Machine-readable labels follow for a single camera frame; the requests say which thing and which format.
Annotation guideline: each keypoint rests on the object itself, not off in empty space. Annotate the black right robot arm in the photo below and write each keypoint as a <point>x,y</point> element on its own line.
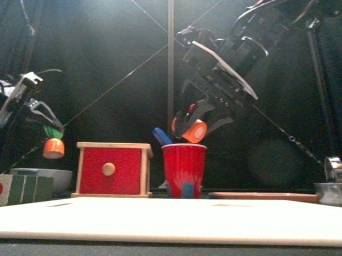
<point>285,20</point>

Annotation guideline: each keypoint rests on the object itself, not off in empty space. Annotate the pale grey bowl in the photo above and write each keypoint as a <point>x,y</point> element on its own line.
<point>55,178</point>

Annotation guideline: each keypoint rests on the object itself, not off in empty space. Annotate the red plastic cup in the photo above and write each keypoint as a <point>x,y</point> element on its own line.
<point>183,166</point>

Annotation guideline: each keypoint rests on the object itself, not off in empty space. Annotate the wooden box red drawer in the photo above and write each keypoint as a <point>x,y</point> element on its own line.
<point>111,170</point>

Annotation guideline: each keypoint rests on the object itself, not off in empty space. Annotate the blue tape piece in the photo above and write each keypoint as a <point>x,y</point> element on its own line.
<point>187,190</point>

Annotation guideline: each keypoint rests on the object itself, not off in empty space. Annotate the square salmon plastic tray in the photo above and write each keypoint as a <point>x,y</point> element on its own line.
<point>262,196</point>

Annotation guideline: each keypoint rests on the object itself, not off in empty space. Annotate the white cutting board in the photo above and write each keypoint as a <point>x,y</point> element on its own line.
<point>169,220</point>

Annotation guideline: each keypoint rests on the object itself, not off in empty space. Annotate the small metal measuring cup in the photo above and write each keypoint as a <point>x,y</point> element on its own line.
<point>330,193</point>

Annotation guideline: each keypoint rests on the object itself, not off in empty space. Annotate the vertical metal frame pole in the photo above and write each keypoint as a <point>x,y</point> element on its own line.
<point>170,66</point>

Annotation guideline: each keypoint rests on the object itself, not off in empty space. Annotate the black frame side post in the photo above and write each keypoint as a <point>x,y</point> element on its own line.
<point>321,83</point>

